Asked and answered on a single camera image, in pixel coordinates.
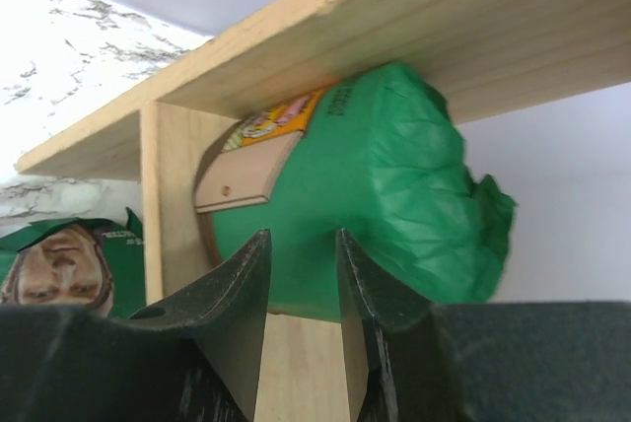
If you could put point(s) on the green brown roll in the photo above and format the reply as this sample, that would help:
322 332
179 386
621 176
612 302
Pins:
376 155

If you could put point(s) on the green snack bag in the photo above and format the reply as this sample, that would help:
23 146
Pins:
96 263

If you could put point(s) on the wooden two-tier shelf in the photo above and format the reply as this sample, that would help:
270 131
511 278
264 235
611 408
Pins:
483 56

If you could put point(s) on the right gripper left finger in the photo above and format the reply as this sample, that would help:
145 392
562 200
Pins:
193 356

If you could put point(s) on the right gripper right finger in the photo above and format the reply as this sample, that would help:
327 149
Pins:
409 359

